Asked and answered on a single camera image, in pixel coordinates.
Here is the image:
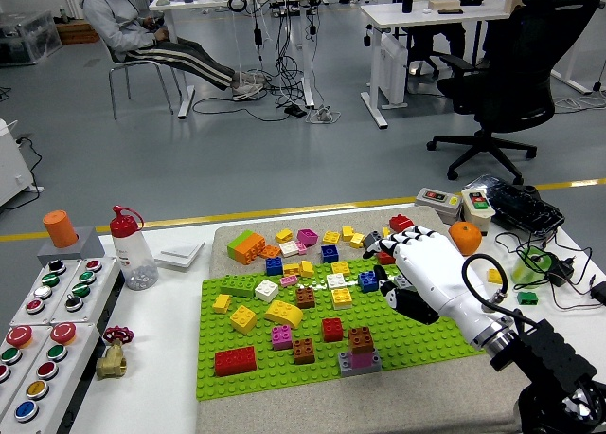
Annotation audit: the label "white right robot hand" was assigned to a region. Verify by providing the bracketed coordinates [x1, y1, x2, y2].
[362, 224, 511, 351]

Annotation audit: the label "brown toy brick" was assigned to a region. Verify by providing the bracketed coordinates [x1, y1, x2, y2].
[295, 286, 317, 310]
[292, 337, 316, 365]
[347, 326, 375, 355]

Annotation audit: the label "grey base toy brick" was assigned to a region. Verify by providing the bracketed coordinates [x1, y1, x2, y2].
[337, 349, 383, 378]

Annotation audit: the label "yellow arch toy brick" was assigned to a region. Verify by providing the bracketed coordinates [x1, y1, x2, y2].
[263, 299, 305, 330]

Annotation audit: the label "green studded baseplate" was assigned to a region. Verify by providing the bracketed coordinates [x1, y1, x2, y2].
[195, 244, 517, 402]

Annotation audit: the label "green long toy brick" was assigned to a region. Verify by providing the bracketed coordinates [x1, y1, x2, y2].
[219, 273, 259, 298]

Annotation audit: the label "red long toy brick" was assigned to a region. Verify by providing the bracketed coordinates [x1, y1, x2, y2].
[213, 345, 258, 378]

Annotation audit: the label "orange fruit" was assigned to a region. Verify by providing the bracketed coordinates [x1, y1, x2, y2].
[448, 221, 484, 257]

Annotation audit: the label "light green plastic cup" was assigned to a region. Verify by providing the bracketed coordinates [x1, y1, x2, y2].
[509, 245, 553, 286]

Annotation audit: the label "black device clear case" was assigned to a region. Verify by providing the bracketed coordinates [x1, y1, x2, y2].
[462, 173, 565, 239]

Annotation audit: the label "black power adapter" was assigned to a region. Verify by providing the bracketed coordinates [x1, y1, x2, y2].
[547, 256, 577, 287]

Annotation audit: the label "beige foam mat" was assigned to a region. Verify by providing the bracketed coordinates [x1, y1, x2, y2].
[194, 204, 548, 434]

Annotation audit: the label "orange long brick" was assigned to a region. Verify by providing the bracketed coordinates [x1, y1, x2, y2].
[234, 232, 267, 266]

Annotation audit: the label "black office chair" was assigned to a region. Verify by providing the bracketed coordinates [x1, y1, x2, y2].
[424, 0, 602, 187]

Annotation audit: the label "lime green long brick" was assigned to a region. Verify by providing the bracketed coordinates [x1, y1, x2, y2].
[226, 229, 256, 260]

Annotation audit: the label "white computer case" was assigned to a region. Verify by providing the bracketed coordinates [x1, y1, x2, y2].
[377, 33, 409, 111]

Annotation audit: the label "clear bottle red cap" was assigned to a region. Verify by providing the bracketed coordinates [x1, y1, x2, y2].
[109, 205, 159, 292]

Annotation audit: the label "grey control box with knob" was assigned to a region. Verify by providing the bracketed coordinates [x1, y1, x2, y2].
[49, 256, 122, 325]

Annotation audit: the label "brass valve red handwheel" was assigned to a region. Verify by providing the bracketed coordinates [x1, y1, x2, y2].
[95, 326, 135, 382]

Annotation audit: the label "grey square block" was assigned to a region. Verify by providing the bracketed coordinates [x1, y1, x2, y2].
[36, 226, 105, 267]

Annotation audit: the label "grey metal chair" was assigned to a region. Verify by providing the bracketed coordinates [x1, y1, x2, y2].
[104, 35, 184, 121]

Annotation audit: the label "grey four-button control box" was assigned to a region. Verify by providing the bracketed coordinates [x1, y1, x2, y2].
[9, 257, 82, 327]

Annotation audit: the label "button box yellow blue buttons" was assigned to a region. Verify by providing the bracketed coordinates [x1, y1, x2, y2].
[0, 320, 103, 434]

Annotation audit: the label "orange cylinder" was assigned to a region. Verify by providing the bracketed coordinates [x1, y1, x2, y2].
[42, 209, 80, 249]

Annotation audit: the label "seated person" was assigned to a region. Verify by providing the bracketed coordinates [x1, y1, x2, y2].
[80, 0, 265, 102]

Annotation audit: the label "emergency stop button box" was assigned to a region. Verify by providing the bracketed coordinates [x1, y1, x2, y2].
[0, 323, 51, 414]

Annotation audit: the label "wooden crate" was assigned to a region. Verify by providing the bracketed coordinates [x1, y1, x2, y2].
[55, 18, 101, 45]

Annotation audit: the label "white cabinet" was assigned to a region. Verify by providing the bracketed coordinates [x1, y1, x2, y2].
[0, 116, 45, 208]

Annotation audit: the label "clear plastic crate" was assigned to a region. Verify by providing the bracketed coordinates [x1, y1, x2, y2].
[0, 9, 64, 67]

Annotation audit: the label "grey two-button switch box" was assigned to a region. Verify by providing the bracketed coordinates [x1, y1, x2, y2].
[414, 187, 464, 226]

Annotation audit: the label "white two-button switch box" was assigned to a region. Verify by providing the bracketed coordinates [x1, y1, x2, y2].
[460, 189, 497, 236]

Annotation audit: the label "thin black cable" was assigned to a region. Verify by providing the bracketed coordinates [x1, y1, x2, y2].
[493, 230, 606, 312]

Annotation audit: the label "white wall switch plate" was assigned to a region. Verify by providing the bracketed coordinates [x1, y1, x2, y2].
[153, 241, 206, 272]

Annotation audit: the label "black hanging desk cables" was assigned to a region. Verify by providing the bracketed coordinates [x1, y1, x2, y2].
[250, 0, 328, 113]

